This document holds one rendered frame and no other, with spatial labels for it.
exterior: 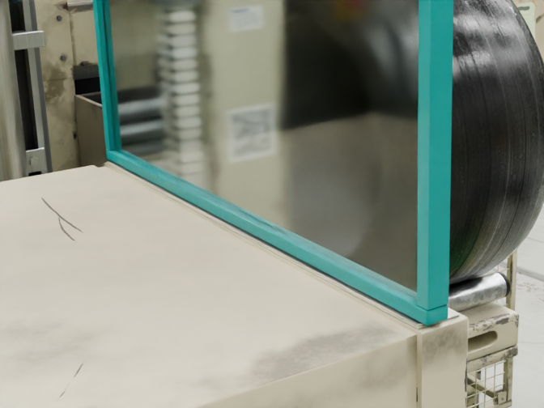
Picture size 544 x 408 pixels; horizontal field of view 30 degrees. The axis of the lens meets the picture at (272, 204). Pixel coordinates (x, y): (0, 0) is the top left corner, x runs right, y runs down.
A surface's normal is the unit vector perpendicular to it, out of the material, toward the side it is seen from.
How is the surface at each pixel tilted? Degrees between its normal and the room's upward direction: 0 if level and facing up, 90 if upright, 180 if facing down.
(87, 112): 90
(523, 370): 0
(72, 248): 0
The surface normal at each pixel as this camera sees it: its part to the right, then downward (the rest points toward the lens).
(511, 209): 0.51, 0.49
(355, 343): -0.04, -0.95
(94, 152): -0.85, 0.19
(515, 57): 0.44, -0.26
